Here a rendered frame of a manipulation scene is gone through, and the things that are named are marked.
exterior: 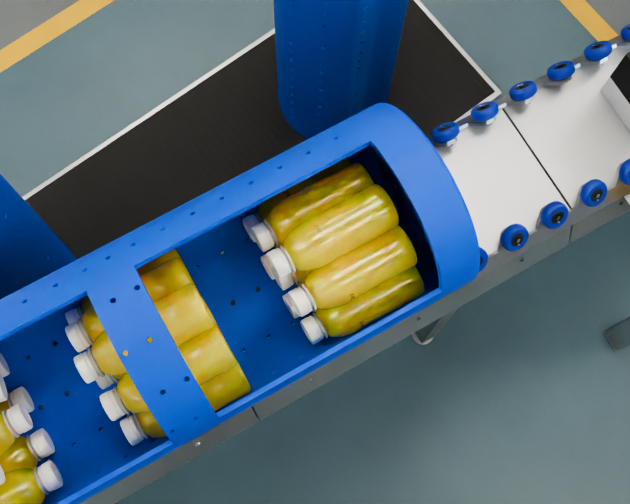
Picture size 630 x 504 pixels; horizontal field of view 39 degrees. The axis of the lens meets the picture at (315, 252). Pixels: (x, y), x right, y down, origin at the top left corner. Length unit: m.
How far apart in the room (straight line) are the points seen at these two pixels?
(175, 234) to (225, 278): 0.24
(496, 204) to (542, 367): 0.99
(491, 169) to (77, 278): 0.70
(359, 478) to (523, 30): 1.35
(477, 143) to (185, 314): 0.60
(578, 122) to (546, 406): 1.01
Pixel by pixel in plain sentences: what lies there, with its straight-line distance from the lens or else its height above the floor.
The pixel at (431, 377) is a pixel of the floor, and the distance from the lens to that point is 2.32.
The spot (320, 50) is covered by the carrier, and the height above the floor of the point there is 0.64.
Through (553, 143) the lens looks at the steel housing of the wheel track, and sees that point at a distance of 1.52.
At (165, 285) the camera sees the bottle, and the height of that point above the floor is 1.13.
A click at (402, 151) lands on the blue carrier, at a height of 1.23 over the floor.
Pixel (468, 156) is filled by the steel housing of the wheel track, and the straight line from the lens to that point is 1.48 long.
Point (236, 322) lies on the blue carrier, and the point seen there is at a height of 0.96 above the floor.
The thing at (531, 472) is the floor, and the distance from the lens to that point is 2.35.
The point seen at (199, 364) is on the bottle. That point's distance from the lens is 1.17.
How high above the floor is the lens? 2.27
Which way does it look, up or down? 74 degrees down
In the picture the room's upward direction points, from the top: 3 degrees clockwise
